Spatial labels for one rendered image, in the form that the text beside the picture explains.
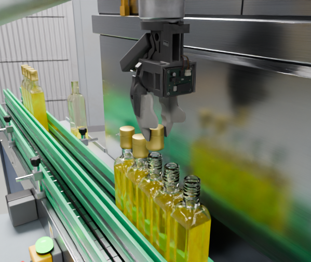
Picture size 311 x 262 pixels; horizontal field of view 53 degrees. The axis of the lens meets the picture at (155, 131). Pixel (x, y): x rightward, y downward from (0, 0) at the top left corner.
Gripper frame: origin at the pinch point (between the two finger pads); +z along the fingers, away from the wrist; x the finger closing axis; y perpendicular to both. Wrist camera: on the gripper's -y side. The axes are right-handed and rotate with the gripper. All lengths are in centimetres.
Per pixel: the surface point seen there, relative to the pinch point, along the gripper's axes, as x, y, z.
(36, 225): -17, -46, 44
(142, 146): -0.5, -4.2, 4.6
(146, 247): -4.4, 3.2, 23.6
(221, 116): 11.9, 5.6, -2.4
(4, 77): 17, -327, 45
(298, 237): 11.9, 24.9, 13.4
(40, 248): -20.5, -22.1, 34.5
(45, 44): 61, -311, 13
